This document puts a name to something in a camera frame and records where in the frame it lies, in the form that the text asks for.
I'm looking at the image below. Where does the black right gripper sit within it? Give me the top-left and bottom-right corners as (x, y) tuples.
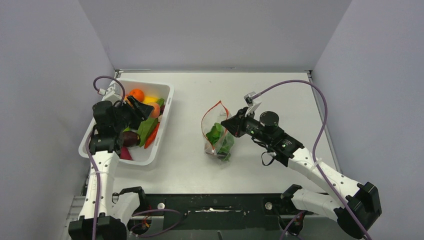
(221, 107), (272, 146)

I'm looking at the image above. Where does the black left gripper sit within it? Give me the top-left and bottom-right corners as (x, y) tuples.
(113, 95), (154, 132)

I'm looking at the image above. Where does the white green napa cabbage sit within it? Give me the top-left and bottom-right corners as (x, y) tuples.
(204, 122), (235, 162)

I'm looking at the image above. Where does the clear red-zipper bag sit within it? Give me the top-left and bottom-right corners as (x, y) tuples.
(200, 101), (235, 163)

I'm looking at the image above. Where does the peach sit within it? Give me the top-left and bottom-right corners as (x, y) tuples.
(147, 102), (161, 119)

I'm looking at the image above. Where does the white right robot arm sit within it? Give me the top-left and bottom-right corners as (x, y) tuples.
(221, 107), (382, 239)

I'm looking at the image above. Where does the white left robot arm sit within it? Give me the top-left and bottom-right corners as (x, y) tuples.
(68, 96), (154, 240)

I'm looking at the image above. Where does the green leafy vegetable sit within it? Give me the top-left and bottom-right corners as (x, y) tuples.
(136, 98), (165, 147)

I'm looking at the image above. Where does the yellow lemon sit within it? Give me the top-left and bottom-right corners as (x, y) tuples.
(142, 96), (159, 104)

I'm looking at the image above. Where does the orange fruit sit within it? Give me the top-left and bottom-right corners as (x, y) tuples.
(128, 88), (145, 103)

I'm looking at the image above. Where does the red chili pepper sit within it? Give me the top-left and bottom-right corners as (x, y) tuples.
(143, 123), (160, 149)

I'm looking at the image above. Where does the purple eggplant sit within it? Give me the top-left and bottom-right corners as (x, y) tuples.
(123, 131), (141, 148)

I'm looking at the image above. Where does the white plastic bin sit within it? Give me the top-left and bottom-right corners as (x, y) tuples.
(78, 78), (175, 168)

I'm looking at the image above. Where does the red purple onion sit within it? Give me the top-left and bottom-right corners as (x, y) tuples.
(120, 146), (133, 161)

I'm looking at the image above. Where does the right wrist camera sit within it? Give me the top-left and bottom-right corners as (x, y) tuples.
(244, 91), (262, 117)

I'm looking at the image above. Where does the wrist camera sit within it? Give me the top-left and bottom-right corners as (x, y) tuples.
(244, 91), (262, 117)
(98, 83), (122, 104)

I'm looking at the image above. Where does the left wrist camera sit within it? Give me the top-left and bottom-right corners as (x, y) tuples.
(98, 83), (122, 104)

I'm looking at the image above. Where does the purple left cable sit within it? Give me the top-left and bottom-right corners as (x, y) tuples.
(84, 75), (183, 240)

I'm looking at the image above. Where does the purple cable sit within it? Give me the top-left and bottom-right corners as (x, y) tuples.
(246, 79), (374, 240)
(84, 75), (183, 240)

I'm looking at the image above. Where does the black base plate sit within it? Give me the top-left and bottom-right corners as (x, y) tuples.
(127, 193), (299, 236)

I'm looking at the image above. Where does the aluminium frame rail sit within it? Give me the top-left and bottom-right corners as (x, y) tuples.
(66, 194), (365, 221)

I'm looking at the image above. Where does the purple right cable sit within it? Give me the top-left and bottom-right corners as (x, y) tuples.
(246, 79), (374, 240)

